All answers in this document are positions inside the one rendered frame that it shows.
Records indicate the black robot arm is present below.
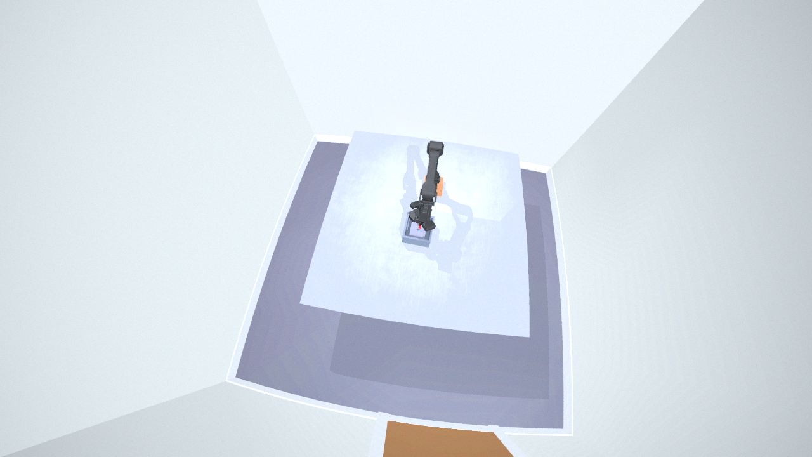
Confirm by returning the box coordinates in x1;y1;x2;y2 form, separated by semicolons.
409;140;444;223

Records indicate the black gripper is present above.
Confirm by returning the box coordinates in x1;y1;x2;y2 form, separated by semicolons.
410;201;436;231

